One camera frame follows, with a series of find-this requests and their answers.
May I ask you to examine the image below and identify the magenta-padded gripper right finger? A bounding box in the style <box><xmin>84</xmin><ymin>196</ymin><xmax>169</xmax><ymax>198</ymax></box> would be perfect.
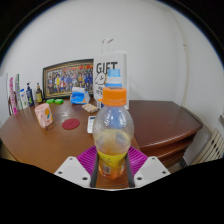
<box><xmin>124</xmin><ymin>145</ymin><xmax>172</xmax><ymax>188</ymax></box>

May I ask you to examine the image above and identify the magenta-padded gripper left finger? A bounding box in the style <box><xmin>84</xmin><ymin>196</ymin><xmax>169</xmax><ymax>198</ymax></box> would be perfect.
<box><xmin>53</xmin><ymin>145</ymin><xmax>100</xmax><ymax>189</ymax></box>

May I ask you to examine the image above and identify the orange-capped drink bottle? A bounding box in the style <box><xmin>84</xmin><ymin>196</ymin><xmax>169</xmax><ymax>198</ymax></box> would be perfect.
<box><xmin>92</xmin><ymin>86</ymin><xmax>135</xmax><ymax>181</ymax></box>

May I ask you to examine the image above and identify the flat round red coaster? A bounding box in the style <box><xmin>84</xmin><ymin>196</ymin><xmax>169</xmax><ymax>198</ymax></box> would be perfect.
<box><xmin>61</xmin><ymin>118</ymin><xmax>81</xmax><ymax>131</ymax></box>

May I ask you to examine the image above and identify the dark wooden side table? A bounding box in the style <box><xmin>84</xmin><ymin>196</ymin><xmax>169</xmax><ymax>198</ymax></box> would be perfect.
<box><xmin>128</xmin><ymin>99</ymin><xmax>204</xmax><ymax>169</ymax></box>

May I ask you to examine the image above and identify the white remote control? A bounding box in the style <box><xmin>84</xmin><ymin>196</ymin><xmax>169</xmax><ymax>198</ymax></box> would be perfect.
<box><xmin>86</xmin><ymin>115</ymin><xmax>98</xmax><ymax>134</ymax></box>

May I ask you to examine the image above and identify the pink mug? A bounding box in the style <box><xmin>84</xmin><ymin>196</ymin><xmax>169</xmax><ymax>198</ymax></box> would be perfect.
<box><xmin>34</xmin><ymin>102</ymin><xmax>54</xmax><ymax>129</ymax></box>

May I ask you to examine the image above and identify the white radiator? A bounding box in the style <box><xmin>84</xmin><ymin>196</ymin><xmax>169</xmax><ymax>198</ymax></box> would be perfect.
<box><xmin>191</xmin><ymin>128</ymin><xmax>224</xmax><ymax>166</ymax></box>

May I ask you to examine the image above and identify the blue tissue pack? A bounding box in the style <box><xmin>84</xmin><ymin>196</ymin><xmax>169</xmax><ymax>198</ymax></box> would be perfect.
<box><xmin>69</xmin><ymin>86</ymin><xmax>90</xmax><ymax>106</ymax></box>

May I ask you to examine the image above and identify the dark amber pump bottle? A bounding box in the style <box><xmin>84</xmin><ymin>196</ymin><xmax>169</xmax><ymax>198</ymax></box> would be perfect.
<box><xmin>35</xmin><ymin>82</ymin><xmax>44</xmax><ymax>104</ymax></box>

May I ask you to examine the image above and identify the dark blue pump bottle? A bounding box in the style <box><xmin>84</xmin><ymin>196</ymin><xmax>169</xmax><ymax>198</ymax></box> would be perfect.
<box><xmin>25</xmin><ymin>82</ymin><xmax>35</xmax><ymax>108</ymax></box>

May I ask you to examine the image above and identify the white shampoo bottle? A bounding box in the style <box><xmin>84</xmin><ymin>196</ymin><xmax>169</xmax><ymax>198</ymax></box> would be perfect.
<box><xmin>18</xmin><ymin>88</ymin><xmax>29</xmax><ymax>110</ymax></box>

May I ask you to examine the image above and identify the framed group photo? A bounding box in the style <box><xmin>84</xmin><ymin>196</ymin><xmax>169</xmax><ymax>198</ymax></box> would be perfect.
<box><xmin>42</xmin><ymin>58</ymin><xmax>95</xmax><ymax>100</ymax></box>

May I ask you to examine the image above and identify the tall pink box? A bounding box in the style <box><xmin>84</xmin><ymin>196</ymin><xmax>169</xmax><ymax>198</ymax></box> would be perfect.
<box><xmin>7</xmin><ymin>76</ymin><xmax>18</xmax><ymax>116</ymax></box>

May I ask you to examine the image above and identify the blue detergent bottle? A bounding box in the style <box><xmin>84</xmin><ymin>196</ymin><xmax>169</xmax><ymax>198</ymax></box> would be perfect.
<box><xmin>97</xmin><ymin>68</ymin><xmax>123</xmax><ymax>109</ymax></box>

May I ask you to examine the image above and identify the tall white-blue box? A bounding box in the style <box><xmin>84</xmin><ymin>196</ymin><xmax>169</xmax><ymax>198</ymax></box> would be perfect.
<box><xmin>13</xmin><ymin>73</ymin><xmax>24</xmax><ymax>111</ymax></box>

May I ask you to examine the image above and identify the white gift bag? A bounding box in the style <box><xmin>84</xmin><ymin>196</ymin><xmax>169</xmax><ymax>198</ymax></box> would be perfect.
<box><xmin>92</xmin><ymin>38</ymin><xmax>129</xmax><ymax>109</ymax></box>

